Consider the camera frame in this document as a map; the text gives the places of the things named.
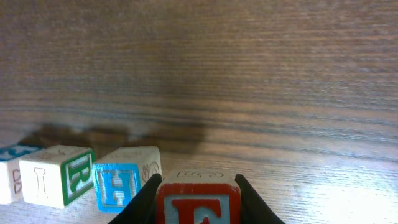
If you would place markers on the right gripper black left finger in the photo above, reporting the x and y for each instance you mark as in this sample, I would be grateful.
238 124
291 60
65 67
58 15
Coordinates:
141 209

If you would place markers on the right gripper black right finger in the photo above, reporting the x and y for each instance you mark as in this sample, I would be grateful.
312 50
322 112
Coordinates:
254 210

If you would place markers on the blue H wooden block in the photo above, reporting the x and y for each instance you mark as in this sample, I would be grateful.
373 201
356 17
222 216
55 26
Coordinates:
119 176

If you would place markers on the red E wooden block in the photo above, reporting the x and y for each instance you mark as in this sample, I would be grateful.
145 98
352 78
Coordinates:
189 196

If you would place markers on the green R wooden block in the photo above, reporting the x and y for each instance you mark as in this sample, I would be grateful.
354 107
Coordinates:
57 175

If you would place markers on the wooden block red side drawing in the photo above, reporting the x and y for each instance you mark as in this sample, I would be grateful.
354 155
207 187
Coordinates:
11 185

